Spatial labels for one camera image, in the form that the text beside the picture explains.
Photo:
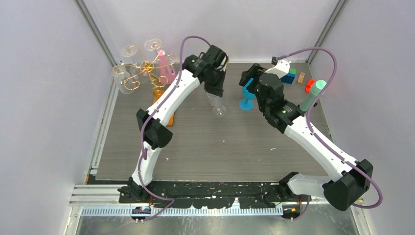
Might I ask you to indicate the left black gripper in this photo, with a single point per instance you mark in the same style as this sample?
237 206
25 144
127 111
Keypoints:
217 90

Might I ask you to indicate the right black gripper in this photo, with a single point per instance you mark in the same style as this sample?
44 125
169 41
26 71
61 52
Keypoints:
254 72

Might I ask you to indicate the clear wine glass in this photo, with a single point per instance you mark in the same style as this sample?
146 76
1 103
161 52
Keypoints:
134 56
125 82
154 45
216 102

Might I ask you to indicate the blue wine glass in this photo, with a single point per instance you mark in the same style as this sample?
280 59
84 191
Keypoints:
247 102

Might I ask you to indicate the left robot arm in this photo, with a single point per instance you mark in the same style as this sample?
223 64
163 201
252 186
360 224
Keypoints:
208 68

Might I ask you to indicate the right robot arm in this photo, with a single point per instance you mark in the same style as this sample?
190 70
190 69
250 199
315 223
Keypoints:
347 178

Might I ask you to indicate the orange wooden rack base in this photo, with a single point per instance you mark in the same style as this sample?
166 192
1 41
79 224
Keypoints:
157 94

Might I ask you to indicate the clear wine glass top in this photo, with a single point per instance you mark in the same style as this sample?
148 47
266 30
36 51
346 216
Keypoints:
154 45

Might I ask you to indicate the blue studded toy block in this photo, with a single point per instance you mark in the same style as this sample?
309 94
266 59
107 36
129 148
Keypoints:
288 79

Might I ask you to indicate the tan wooden block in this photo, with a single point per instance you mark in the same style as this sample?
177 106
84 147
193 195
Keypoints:
301 78

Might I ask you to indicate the red toy piece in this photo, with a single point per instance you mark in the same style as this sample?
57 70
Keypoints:
309 85

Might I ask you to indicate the mint green cylinder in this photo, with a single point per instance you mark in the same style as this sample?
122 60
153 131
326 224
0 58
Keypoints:
315 90

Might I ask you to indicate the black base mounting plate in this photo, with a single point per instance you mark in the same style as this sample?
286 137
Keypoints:
213 195

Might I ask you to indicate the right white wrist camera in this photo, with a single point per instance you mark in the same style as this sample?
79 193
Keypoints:
281 67

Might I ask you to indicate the gold wire glass rack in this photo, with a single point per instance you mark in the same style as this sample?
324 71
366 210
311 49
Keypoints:
150 68

